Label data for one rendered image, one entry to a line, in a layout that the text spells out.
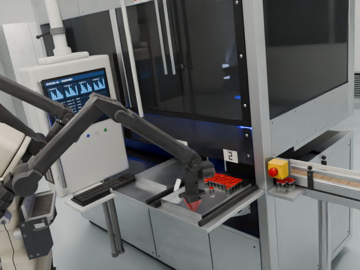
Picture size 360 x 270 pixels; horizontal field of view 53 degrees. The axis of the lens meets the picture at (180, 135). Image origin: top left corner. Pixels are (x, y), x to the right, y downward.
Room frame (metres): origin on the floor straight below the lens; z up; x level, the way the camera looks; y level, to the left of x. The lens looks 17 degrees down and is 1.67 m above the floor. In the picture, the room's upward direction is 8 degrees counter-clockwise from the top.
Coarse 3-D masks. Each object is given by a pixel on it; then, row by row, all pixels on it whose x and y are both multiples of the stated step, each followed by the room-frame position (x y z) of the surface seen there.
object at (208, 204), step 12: (204, 180) 1.71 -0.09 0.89; (180, 192) 1.59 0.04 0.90; (216, 192) 1.57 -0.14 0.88; (240, 192) 1.49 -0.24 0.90; (168, 204) 1.48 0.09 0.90; (180, 204) 1.50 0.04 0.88; (204, 204) 1.47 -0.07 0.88; (216, 204) 1.45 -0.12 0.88; (192, 216) 1.36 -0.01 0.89; (204, 216) 1.33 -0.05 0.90
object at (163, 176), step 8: (168, 160) 2.00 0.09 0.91; (176, 160) 2.05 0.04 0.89; (152, 168) 1.92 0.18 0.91; (160, 168) 1.96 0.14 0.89; (168, 168) 1.96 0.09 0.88; (176, 168) 1.94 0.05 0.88; (136, 176) 1.83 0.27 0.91; (144, 176) 1.88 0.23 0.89; (152, 176) 1.87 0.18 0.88; (160, 176) 1.85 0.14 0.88; (168, 176) 1.84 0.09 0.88; (176, 176) 1.82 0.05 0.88; (152, 184) 1.73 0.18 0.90; (160, 184) 1.68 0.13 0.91; (168, 184) 1.66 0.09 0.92
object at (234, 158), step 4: (224, 152) 1.69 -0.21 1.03; (232, 152) 1.65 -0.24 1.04; (236, 152) 1.63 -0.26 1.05; (224, 156) 1.69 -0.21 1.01; (228, 156) 1.67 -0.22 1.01; (232, 156) 1.65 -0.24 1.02; (236, 156) 1.64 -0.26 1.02; (228, 160) 1.68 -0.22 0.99; (232, 160) 1.65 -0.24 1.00; (236, 160) 1.64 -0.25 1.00
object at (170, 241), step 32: (320, 160) 1.88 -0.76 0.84; (352, 160) 2.18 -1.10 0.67; (128, 224) 2.46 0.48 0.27; (160, 224) 2.16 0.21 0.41; (224, 224) 1.74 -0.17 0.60; (288, 224) 1.64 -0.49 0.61; (160, 256) 2.20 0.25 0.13; (192, 256) 1.95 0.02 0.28; (224, 256) 1.75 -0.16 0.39; (256, 256) 1.59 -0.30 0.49; (288, 256) 1.63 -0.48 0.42
